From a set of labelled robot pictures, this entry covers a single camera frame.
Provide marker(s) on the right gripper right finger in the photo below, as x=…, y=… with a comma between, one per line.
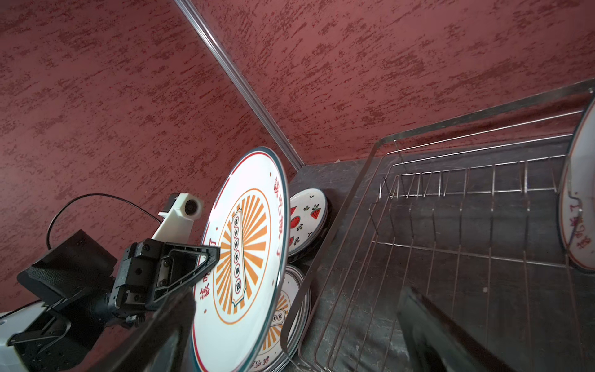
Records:
x=436, y=343

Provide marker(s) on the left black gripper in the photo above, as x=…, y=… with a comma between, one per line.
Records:
x=151, y=271

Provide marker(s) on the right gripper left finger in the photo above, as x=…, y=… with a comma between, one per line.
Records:
x=160, y=343

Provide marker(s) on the orange sunburst plate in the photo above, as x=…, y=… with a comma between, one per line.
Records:
x=237, y=299

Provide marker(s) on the strawberry pattern white plate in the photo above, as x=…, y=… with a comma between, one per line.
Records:
x=307, y=218

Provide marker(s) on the brown leaf pattern plate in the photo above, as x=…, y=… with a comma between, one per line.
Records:
x=575, y=209

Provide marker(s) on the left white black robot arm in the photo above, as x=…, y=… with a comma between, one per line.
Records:
x=84, y=290

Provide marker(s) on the left corner aluminium profile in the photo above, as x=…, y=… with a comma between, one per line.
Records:
x=205, y=33

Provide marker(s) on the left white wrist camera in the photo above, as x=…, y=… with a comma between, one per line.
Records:
x=179, y=214

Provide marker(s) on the metal wire dish rack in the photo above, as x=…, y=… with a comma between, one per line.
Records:
x=465, y=211

